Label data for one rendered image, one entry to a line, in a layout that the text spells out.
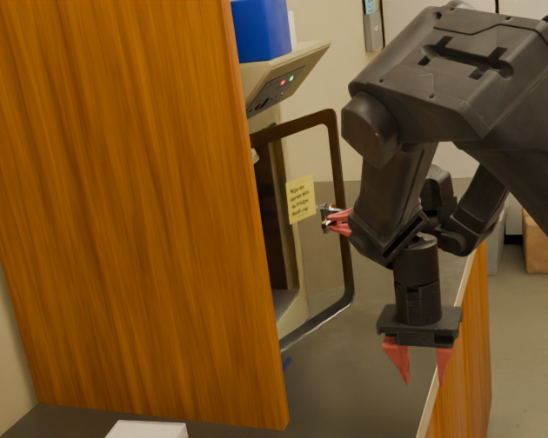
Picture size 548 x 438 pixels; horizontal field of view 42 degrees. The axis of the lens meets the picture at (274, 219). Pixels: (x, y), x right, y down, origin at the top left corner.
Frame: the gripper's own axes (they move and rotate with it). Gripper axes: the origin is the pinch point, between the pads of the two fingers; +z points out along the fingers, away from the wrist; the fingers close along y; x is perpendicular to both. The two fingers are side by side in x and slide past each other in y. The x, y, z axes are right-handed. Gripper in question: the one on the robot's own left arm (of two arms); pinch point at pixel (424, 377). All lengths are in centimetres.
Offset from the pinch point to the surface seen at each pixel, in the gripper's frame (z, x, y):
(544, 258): 102, -287, -9
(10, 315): -1, -8, 76
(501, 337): 110, -214, 8
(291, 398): 15.6, -15.2, 26.2
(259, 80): -39.0, -14.3, 23.7
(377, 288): 16, -61, 22
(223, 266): -12.8, -6.3, 30.2
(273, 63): -41.0, -15.8, 21.8
